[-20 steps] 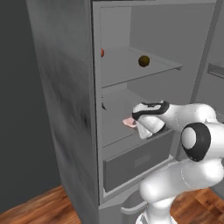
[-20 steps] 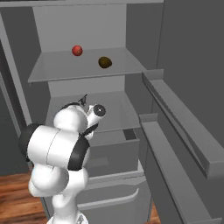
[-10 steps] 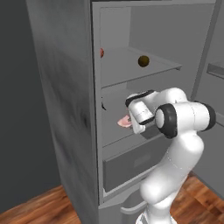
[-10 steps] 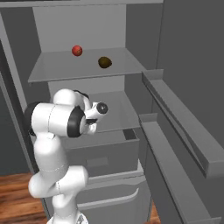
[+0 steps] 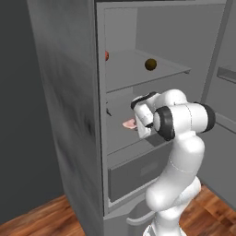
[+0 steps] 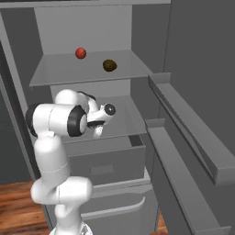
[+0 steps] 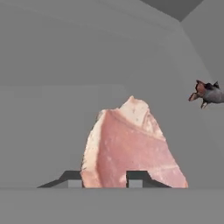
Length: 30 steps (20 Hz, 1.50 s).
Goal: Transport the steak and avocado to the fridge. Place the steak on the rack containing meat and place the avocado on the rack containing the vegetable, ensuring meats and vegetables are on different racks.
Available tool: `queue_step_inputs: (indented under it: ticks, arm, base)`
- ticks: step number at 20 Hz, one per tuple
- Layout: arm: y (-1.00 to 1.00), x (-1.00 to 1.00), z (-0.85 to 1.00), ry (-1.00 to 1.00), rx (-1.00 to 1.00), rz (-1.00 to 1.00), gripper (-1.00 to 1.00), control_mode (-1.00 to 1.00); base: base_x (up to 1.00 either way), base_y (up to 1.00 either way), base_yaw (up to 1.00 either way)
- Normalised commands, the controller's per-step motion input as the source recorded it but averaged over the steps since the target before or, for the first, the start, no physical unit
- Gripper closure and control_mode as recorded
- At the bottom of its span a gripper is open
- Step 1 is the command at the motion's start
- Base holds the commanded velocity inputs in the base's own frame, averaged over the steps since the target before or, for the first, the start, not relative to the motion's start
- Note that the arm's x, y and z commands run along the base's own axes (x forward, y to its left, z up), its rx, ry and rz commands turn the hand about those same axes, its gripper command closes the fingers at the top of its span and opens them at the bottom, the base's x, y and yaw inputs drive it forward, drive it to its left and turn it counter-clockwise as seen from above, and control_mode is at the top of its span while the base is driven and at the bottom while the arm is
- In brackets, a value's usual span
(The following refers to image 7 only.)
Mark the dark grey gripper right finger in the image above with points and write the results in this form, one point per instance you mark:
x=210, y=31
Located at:
x=139, y=178

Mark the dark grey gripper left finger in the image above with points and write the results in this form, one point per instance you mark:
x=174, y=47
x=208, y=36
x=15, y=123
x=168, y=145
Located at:
x=70, y=176

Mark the pink raw steak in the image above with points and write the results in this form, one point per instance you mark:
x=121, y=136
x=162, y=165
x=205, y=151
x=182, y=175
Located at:
x=128, y=145

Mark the grey fish with orange fins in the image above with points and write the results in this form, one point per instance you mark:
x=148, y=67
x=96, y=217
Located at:
x=210, y=93

